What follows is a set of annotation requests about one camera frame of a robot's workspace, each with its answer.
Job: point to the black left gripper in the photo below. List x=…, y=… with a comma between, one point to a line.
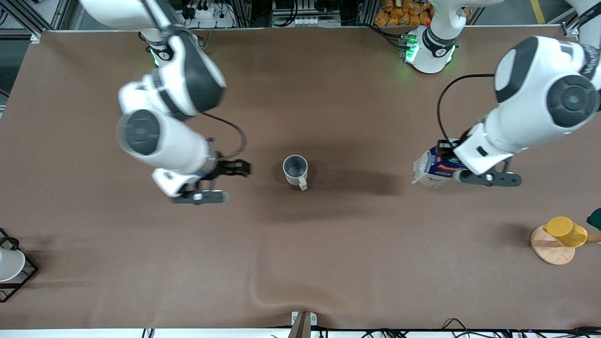
x=444, y=149

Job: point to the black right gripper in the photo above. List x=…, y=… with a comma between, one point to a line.
x=226, y=167

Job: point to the white and blue milk carton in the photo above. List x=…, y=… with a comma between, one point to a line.
x=429, y=171

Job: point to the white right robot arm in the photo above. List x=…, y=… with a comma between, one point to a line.
x=178, y=141

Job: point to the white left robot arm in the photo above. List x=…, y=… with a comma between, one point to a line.
x=530, y=103

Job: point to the yellow plastic cup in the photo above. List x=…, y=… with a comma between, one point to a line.
x=566, y=231

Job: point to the wooden cup stand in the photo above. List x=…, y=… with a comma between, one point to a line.
x=551, y=253

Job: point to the dark green cup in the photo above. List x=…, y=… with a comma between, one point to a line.
x=595, y=219

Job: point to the brown table cloth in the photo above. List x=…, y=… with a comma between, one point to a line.
x=328, y=244

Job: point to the bag of orange snacks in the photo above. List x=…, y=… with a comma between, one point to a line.
x=404, y=11

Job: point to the white power strip with plugs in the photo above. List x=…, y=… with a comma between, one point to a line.
x=211, y=16

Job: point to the small white power strip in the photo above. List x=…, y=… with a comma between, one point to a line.
x=311, y=21

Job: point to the metal table bracket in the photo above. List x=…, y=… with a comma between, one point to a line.
x=303, y=324

